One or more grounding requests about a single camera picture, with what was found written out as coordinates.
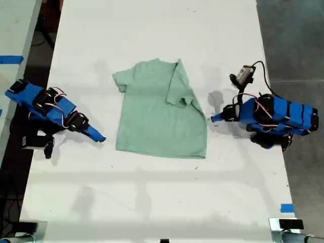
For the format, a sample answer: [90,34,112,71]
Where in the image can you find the pale green t-shirt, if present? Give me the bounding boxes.
[112,58,209,159]

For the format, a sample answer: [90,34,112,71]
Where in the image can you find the black floor cable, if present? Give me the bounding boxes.
[0,193,23,230]
[29,23,57,49]

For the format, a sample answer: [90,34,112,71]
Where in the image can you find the black camera cable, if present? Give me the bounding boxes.
[252,60,280,98]

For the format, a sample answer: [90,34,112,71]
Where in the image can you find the silver metal clamp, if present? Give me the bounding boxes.
[0,220,49,243]
[268,217,324,243]

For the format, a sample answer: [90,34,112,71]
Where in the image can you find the black camera box white label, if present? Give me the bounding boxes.
[21,135,55,159]
[229,65,255,90]

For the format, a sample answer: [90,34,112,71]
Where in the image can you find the small black box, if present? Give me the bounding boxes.
[278,219,304,231]
[18,221,39,232]

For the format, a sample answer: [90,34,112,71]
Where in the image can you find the long blue tape strip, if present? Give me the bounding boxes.
[0,55,25,64]

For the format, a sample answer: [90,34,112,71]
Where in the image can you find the short blue tape strip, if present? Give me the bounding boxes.
[280,203,295,214]

